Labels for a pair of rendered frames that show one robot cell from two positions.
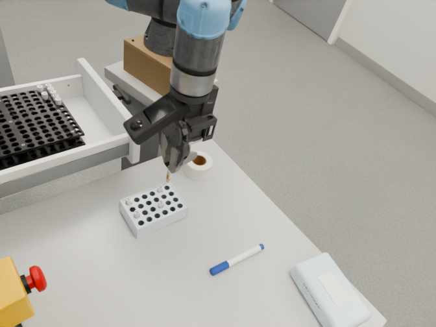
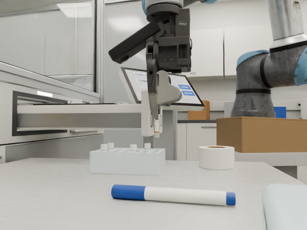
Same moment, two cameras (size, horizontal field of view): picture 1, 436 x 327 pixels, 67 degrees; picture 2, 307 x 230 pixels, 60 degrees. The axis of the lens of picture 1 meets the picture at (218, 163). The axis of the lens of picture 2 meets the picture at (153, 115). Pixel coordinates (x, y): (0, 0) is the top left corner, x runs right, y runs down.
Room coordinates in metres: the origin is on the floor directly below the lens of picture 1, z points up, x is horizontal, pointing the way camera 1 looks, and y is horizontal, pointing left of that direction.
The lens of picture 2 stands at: (0.21, -0.35, 0.85)
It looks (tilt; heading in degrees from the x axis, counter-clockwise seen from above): 2 degrees up; 59
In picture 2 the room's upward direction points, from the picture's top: straight up
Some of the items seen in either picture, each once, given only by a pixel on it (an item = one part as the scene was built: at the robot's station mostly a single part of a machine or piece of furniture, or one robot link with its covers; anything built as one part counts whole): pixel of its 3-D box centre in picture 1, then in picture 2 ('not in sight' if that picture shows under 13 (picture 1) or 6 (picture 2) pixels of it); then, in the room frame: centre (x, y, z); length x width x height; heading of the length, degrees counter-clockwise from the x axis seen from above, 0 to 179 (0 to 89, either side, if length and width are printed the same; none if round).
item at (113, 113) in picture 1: (106, 108); (153, 114); (0.60, 0.29, 0.87); 0.29 x 0.02 x 0.11; 51
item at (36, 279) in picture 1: (33, 280); not in sight; (0.18, 0.21, 0.88); 0.04 x 0.03 x 0.04; 51
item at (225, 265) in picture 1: (238, 258); (171, 194); (0.38, -0.10, 0.77); 0.14 x 0.02 x 0.02; 135
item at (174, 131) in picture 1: (189, 112); (167, 42); (0.50, 0.08, 1.01); 0.09 x 0.08 x 0.12; 139
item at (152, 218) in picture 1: (154, 208); (129, 159); (0.43, 0.11, 0.78); 0.12 x 0.08 x 0.04; 139
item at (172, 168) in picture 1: (184, 158); (164, 94); (0.48, 0.07, 0.90); 0.06 x 0.03 x 0.09; 139
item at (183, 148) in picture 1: (179, 146); (153, 70); (0.47, 0.08, 0.95); 0.05 x 0.02 x 0.09; 49
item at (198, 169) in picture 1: (197, 165); (216, 157); (0.60, 0.05, 0.78); 0.07 x 0.07 x 0.04
